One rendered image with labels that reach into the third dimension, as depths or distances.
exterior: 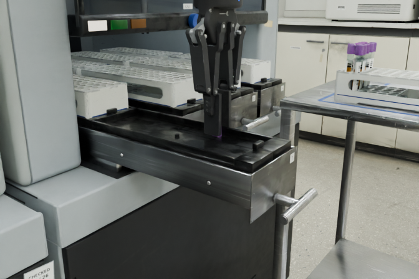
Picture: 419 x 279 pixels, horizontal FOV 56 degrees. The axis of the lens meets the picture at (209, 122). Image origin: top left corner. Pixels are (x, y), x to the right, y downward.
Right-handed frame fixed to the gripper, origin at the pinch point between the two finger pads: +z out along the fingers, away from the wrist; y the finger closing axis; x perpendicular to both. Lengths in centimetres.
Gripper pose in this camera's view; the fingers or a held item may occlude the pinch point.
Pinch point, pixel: (217, 112)
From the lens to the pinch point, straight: 65.4
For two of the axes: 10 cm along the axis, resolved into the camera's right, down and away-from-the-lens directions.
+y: -6.0, 2.3, -7.7
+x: 8.0, 1.7, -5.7
